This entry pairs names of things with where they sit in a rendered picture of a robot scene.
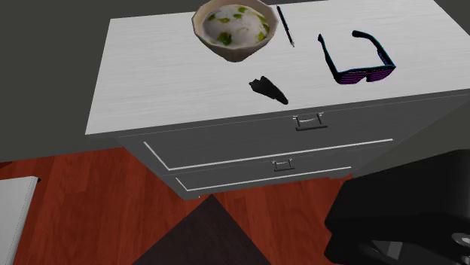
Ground black sunglasses with purple lenses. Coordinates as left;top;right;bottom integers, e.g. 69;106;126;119
317;30;397;86

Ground black pointed object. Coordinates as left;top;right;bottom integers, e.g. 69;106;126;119
248;75;289;106

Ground black pen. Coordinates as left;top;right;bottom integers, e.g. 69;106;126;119
276;5;296;48

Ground beige bowl with green leaves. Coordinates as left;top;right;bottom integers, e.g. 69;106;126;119
191;0;279;63

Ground grey chest of drawers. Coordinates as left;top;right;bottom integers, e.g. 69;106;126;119
84;0;470;201

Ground white furniture piece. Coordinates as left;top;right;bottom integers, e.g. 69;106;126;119
0;175;41;265

